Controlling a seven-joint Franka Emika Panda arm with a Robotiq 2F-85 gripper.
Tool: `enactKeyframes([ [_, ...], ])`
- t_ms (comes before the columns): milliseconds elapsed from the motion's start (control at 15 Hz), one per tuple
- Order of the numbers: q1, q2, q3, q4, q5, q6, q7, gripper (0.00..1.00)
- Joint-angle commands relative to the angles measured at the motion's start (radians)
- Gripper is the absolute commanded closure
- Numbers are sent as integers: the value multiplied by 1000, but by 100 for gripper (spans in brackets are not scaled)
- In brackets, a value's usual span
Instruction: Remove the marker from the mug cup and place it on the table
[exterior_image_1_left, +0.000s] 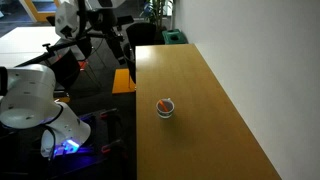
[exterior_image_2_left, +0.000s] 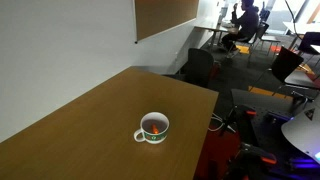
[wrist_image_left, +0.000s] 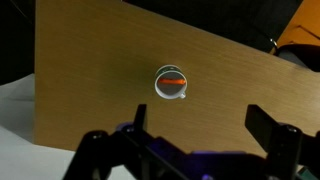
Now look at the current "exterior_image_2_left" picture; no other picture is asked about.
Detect black metal frame chair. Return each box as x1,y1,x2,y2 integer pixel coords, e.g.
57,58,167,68
233,21,271,64

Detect dark blue chair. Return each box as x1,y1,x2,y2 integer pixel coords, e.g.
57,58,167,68
297,31,320,57

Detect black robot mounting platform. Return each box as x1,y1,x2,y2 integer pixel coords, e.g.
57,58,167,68
231,88,320,180

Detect grey office desk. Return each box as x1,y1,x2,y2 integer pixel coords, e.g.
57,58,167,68
194,19,240,52

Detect brown cork board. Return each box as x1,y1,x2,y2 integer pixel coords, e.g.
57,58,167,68
134,0,200,43

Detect seated person in dark hoodie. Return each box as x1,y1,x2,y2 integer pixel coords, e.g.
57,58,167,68
221,0,260,55

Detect grey round table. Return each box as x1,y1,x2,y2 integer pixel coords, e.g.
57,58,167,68
284,68,320,91

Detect red storage box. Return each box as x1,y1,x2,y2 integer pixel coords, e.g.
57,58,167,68
194,129,242,180

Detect white cable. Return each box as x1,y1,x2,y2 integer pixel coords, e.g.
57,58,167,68
208,113,237,133

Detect white mug with green band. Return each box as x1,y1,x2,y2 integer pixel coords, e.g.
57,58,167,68
133,111,170,145

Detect black office chair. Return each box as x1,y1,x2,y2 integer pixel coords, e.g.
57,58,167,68
251,46,305,98
184,47,215,88

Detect white meeting table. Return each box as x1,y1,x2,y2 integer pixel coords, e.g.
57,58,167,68
282,21,320,36

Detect black clamp with orange handle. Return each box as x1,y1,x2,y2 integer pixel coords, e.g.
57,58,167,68
229,142,278,179
220,105,258,137

